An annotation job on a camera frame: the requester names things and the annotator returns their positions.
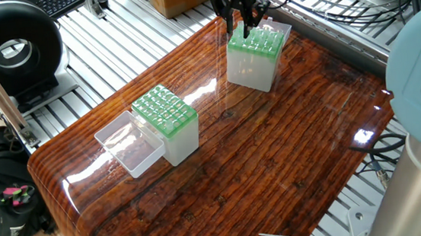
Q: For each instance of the clear tip box with tips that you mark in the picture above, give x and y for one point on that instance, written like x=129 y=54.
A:
x=248 y=72

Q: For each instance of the clear tip box green rack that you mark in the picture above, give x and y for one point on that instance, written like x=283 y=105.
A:
x=182 y=139

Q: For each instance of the glossy brown wooden board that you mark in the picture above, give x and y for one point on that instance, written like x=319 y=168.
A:
x=274 y=150

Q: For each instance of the black keyboard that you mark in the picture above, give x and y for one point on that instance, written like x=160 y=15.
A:
x=59 y=3

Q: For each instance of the black round device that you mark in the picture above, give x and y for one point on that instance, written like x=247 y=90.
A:
x=36 y=41

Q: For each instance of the black backpack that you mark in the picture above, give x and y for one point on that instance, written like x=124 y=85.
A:
x=1 y=174

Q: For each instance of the aluminium bracket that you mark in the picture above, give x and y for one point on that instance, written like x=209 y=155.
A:
x=96 y=4

